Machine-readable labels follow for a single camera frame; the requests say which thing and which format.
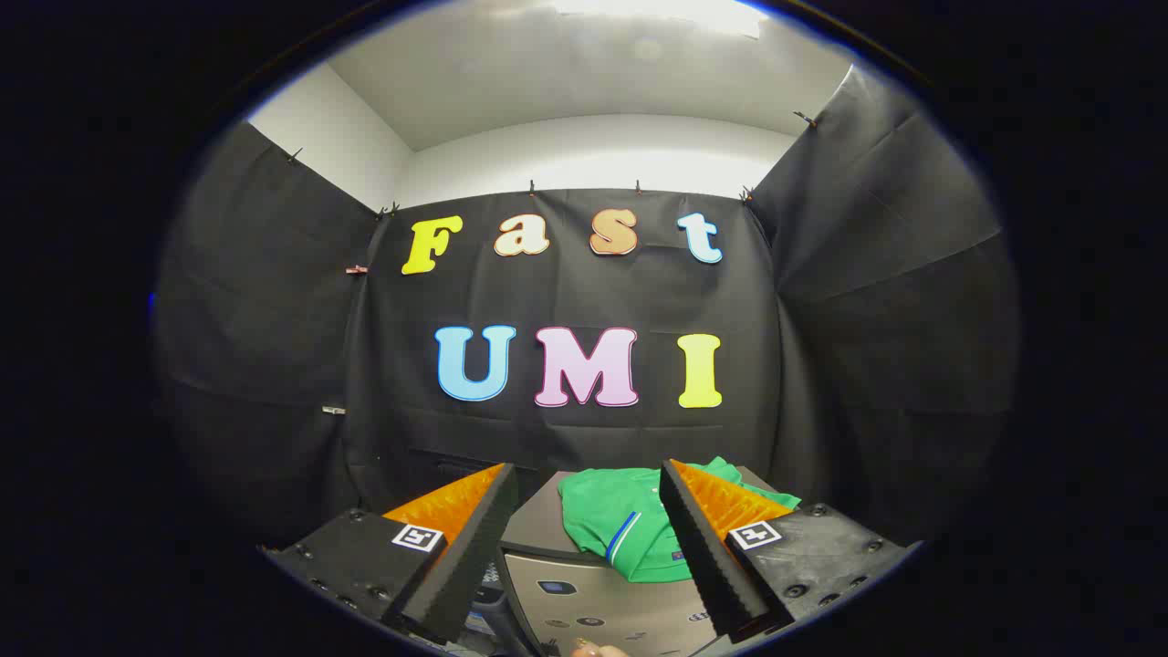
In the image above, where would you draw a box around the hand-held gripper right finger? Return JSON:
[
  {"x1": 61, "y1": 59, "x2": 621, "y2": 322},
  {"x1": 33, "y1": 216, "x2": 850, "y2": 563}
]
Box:
[{"x1": 659, "y1": 459, "x2": 918, "y2": 644}]

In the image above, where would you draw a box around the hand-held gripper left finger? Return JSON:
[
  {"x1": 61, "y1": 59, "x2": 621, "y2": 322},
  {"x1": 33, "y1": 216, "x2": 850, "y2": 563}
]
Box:
[{"x1": 260, "y1": 463, "x2": 519, "y2": 645}]

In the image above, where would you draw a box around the green polo shirt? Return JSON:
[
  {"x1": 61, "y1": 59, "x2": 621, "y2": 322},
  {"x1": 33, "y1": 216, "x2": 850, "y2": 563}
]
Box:
[{"x1": 558, "y1": 456, "x2": 802, "y2": 585}]

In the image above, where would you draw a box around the black backdrop cloth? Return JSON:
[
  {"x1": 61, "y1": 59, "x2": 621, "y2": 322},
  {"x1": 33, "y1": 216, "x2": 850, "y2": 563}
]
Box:
[{"x1": 153, "y1": 64, "x2": 1021, "y2": 548}]

